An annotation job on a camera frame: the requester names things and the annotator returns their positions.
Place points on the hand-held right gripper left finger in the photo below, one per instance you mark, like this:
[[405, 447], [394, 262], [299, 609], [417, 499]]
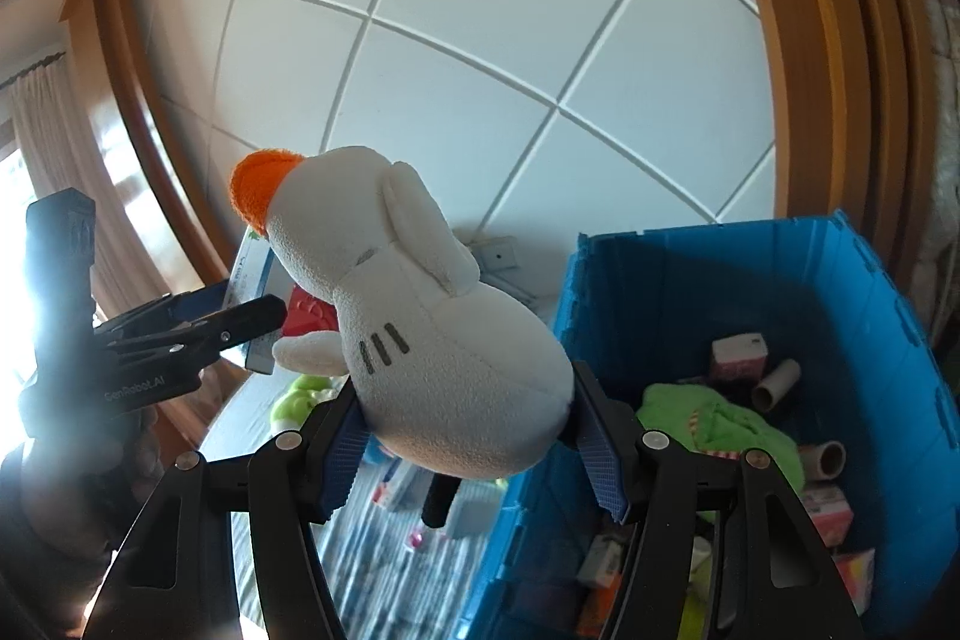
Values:
[[345, 467]]

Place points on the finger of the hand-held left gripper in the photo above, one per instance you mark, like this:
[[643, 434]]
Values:
[[240, 325], [187, 306]]

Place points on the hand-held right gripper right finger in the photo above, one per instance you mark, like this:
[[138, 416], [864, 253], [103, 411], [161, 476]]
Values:
[[604, 475]]

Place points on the white blue box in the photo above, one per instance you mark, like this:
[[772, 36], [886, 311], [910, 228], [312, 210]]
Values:
[[251, 269]]

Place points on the green plush hat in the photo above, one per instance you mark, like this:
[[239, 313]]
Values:
[[720, 422]]

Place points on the white plush orange beak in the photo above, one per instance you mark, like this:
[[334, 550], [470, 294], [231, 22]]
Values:
[[450, 370]]

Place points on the blue plastic storage container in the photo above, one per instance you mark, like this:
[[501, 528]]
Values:
[[675, 287]]

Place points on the red toy suitcase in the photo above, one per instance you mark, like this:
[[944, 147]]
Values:
[[307, 314]]

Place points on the green frog plush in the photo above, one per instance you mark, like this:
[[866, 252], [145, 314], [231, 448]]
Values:
[[300, 404]]

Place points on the small white box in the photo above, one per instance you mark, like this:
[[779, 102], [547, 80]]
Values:
[[600, 557]]

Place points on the striped bed sheet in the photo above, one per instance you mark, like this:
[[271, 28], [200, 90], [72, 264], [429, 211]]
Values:
[[405, 580]]

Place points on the pink tissue pack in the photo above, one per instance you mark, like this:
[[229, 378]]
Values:
[[739, 359], [825, 512], [855, 576]]

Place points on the white curtain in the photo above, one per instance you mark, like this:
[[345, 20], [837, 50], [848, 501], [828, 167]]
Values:
[[60, 130]]

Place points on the cardboard tube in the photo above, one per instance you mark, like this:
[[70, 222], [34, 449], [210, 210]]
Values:
[[776, 385], [821, 460]]

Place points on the grey wall socket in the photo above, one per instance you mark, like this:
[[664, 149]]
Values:
[[499, 254]]

